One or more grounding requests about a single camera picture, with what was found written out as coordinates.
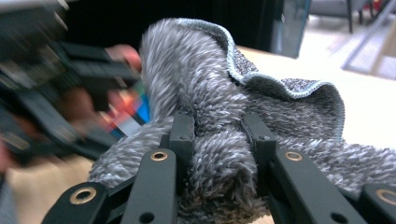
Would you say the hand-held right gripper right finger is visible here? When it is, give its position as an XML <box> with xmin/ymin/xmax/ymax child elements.
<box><xmin>240</xmin><ymin>112</ymin><xmax>278</xmax><ymax>175</ymax></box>

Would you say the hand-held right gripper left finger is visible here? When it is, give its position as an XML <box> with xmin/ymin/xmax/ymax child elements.
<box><xmin>160</xmin><ymin>111</ymin><xmax>197</xmax><ymax>175</ymax></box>

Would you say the grey fluffy cloth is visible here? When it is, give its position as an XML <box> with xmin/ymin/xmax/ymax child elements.
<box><xmin>88</xmin><ymin>17</ymin><xmax>396</xmax><ymax>224</ymax></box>

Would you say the multicoloured puzzle cube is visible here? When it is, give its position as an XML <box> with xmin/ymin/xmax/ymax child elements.
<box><xmin>104</xmin><ymin>78</ymin><xmax>151</xmax><ymax>138</ymax></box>

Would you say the dark curtain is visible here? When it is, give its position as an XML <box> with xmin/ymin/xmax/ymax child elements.
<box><xmin>60</xmin><ymin>0</ymin><xmax>283</xmax><ymax>54</ymax></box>

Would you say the grey slanted metal bar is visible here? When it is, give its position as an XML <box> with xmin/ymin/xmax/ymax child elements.
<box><xmin>340</xmin><ymin>0</ymin><xmax>396</xmax><ymax>72</ymax></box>

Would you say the grey metal post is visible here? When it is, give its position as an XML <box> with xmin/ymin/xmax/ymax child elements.
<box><xmin>270</xmin><ymin>0</ymin><xmax>313</xmax><ymax>60</ymax></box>

